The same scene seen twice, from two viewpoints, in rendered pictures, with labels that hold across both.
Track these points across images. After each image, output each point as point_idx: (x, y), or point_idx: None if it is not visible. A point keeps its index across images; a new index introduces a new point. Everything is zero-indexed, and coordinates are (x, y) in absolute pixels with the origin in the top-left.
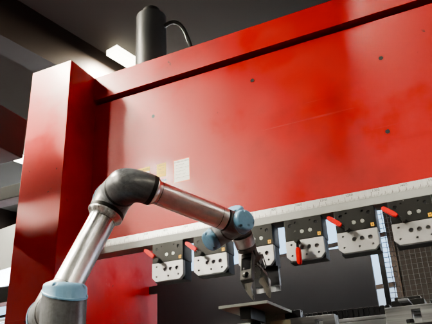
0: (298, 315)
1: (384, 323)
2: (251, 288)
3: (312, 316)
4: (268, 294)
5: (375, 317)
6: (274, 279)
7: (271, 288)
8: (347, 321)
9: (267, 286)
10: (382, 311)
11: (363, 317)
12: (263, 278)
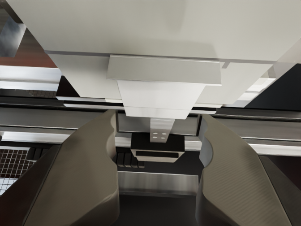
0: (66, 80)
1: (8, 118)
2: (206, 156)
3: (17, 64)
4: (105, 112)
5: (16, 129)
6: (119, 219)
7: (139, 183)
8: (61, 129)
9: (72, 144)
10: (38, 152)
11: (34, 131)
12: (36, 210)
